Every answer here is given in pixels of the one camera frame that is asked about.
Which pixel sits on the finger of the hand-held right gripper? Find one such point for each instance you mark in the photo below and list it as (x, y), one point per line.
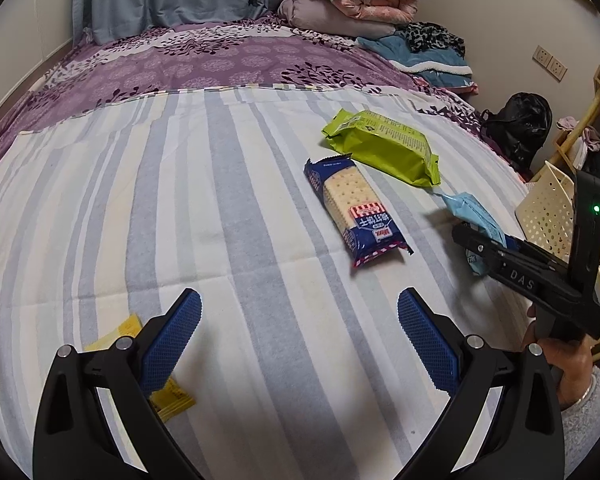
(475, 245)
(535, 252)

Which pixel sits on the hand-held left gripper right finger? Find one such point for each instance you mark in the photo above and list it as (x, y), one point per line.
(425, 340)

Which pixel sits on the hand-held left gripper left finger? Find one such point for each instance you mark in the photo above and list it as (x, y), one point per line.
(172, 335)

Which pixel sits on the light blue snack packet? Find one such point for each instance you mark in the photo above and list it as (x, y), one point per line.
(472, 212)

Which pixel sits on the cream perforated plastic basket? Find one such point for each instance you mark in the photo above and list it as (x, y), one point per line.
(545, 210)

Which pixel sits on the yellow snack packet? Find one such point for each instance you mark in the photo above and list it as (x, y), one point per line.
(117, 332)

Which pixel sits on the small yellow clear-window packet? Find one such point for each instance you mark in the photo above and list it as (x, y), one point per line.
(172, 402)

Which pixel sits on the blue cracker packet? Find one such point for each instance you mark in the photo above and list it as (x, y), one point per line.
(350, 205)

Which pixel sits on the green snack packet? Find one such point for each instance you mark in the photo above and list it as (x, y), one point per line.
(385, 145)

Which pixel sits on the person's right forearm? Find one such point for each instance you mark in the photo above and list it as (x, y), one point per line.
(585, 435)

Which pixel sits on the person's right hand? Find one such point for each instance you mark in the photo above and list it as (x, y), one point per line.
(572, 365)

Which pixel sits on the pink cloth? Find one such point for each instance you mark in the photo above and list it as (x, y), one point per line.
(592, 137)

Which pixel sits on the striped bed sheet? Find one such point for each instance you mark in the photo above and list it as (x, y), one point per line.
(180, 210)

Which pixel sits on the black leather bag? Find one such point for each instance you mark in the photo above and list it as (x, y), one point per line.
(520, 125)

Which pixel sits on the wooden shelf rack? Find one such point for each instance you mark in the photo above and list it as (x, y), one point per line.
(598, 80)

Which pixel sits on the blue fleece blanket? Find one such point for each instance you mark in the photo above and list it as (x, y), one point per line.
(420, 60)

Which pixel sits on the leopard print cloth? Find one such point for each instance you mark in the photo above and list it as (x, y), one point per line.
(430, 35)

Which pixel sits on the pink folded quilt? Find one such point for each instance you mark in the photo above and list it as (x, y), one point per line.
(375, 7)

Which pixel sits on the purple floral bed sheet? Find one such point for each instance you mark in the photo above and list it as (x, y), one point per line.
(205, 60)

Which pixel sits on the white wardrobe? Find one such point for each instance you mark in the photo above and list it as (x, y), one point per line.
(20, 20)

